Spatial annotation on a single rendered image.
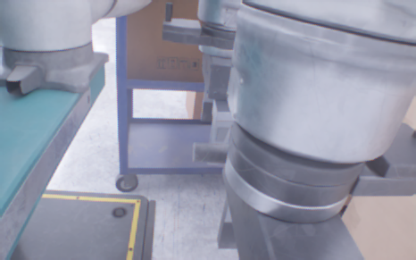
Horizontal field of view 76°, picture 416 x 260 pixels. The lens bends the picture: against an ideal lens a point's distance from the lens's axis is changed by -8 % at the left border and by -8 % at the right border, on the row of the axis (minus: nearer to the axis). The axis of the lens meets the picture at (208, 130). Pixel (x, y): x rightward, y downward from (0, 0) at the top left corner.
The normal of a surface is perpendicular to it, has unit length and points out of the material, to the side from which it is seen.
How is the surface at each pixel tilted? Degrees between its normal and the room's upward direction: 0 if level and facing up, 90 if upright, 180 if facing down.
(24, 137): 0
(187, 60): 90
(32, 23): 91
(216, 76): 90
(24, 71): 7
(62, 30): 97
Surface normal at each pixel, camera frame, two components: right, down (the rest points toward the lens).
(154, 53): 0.19, 0.51
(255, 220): -0.99, -0.07
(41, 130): 0.12, -0.86
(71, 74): 0.32, -0.71
